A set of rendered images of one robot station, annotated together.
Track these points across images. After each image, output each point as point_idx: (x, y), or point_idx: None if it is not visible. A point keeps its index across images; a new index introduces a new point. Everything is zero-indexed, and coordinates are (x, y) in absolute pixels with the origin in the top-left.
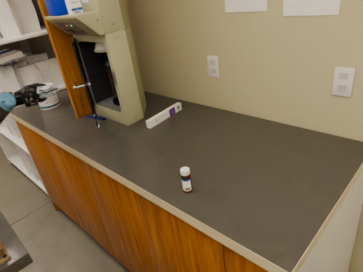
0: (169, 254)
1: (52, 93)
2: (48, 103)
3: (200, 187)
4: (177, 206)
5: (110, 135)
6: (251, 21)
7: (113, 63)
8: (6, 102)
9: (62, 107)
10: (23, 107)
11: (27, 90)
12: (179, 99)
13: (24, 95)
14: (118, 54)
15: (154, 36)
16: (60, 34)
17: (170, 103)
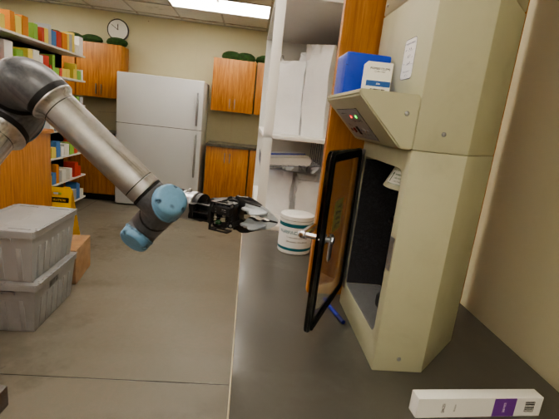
0: None
1: (264, 225)
2: (290, 243)
3: None
4: None
5: (319, 368)
6: None
7: (402, 219)
8: (162, 203)
9: (305, 259)
10: (263, 233)
11: (224, 201)
12: (543, 375)
13: (213, 207)
14: (422, 204)
15: (545, 206)
16: (346, 136)
17: (513, 377)
